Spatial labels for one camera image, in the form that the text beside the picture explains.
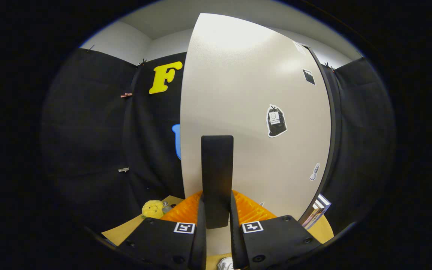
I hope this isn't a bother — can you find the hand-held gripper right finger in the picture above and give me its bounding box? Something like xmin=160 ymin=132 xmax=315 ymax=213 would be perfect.
xmin=230 ymin=189 xmax=322 ymax=270

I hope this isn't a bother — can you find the black backdrop cloth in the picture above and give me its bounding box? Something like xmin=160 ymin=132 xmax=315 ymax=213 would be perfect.
xmin=42 ymin=48 xmax=395 ymax=236

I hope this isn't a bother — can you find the yellow pineapple plush toy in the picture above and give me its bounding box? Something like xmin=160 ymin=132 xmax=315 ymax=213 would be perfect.
xmin=141 ymin=200 xmax=165 ymax=220

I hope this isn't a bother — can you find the white book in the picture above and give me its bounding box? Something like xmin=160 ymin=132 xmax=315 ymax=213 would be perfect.
xmin=313 ymin=198 xmax=329 ymax=216

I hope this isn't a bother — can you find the white canvas shoe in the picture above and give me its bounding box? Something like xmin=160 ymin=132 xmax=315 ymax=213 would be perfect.
xmin=217 ymin=257 xmax=235 ymax=270

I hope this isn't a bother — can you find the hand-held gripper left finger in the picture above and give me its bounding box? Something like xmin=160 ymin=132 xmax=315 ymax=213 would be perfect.
xmin=117 ymin=190 xmax=207 ymax=270

